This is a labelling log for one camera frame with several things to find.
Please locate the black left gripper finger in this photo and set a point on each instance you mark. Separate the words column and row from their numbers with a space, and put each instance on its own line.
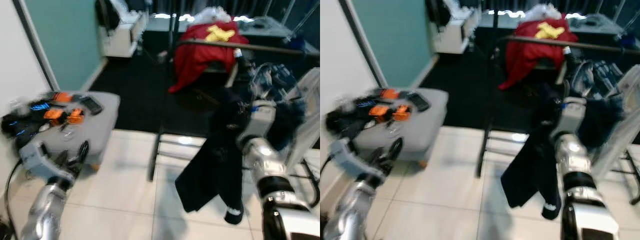
column 82, row 155
column 60, row 158
column 379, row 155
column 395, row 152

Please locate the black garment white trim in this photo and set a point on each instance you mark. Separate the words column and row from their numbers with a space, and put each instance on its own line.
column 210, row 170
column 530, row 170

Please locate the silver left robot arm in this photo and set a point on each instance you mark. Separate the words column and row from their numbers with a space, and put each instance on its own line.
column 350, row 215
column 45, row 215

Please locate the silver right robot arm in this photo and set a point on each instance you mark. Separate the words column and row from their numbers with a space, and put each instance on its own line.
column 572, row 155
column 265, row 155

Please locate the grey upholstered stool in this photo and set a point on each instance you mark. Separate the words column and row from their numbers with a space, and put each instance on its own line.
column 425, row 125
column 100, row 125

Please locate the orange black tool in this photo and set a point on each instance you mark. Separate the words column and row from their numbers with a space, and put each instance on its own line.
column 401, row 113
column 75, row 116
column 379, row 112
column 53, row 116
column 390, row 93
column 62, row 97

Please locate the black device blue lights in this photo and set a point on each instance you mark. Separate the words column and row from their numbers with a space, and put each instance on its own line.
column 350, row 120
column 22, row 122

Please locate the black handheld remote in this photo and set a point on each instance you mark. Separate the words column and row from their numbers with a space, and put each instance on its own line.
column 90, row 105
column 419, row 102

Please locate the red cloth yellow print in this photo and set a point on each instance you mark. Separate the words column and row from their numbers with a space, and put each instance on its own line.
column 200, row 55
column 530, row 55

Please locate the black metal clothes rack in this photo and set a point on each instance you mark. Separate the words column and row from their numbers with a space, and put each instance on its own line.
column 600, row 46
column 270, row 49

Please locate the grey desk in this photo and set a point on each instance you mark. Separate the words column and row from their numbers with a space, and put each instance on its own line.
column 600, row 25
column 270, row 27

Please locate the white crumpled cloth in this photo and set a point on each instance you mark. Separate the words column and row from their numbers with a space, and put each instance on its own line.
column 542, row 12
column 212, row 16

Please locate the white shelf unit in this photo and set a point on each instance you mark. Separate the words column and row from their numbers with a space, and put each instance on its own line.
column 452, row 40
column 122, row 42

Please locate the black hanging bag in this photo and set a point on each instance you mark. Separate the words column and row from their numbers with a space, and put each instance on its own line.
column 436, row 14
column 105, row 15

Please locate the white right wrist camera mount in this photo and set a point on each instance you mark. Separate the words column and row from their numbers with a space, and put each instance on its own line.
column 567, row 120
column 257, row 122

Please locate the white metal frame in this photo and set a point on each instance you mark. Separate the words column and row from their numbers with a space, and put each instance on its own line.
column 625, row 100
column 310, row 100

